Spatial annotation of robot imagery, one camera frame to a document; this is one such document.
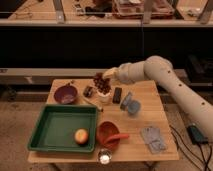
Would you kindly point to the clear glass cup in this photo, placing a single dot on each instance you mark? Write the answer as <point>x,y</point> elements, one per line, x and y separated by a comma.
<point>104,156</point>

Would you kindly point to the orange bowl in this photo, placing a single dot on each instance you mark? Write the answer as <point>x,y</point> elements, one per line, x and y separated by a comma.
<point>105,130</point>

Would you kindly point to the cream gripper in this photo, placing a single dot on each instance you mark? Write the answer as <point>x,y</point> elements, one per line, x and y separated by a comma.
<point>110,73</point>

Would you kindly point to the dark red grape bunch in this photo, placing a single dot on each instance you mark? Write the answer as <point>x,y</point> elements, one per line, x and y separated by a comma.
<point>101,84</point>

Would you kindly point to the wooden handled utensil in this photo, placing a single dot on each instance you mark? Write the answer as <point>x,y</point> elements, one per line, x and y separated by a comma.
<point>100,108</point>

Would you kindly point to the grey folded cloth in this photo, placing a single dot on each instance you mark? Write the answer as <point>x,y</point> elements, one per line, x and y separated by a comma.
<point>153,139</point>

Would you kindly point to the black power adapter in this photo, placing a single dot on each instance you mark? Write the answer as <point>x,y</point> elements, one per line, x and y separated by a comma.
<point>196,136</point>

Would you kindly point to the small dark toy object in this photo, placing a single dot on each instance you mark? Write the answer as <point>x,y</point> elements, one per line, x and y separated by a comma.
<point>88,91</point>

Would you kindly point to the red yellow apple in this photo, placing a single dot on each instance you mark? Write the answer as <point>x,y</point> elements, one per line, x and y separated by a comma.
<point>81,136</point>

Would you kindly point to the wooden table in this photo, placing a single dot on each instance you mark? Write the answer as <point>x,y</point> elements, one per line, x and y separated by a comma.
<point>129,150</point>

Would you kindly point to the blue grey cup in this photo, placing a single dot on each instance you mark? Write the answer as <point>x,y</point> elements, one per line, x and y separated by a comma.
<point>130,105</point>

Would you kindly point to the green plastic tray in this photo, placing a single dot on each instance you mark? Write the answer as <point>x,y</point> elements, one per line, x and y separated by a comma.
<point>56,127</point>

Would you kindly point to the black rectangular block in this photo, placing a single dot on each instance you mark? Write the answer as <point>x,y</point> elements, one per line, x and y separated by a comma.
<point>117,95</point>

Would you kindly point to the white paper cup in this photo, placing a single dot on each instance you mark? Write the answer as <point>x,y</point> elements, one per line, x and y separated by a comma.
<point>104,98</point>

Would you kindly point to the orange carrot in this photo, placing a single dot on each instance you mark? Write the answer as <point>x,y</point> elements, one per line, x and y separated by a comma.
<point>117,137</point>

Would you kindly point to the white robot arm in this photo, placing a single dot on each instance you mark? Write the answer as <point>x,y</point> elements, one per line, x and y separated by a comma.
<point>161,71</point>

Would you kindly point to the purple bowl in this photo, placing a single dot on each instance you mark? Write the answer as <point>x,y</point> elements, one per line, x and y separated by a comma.
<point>66,94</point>

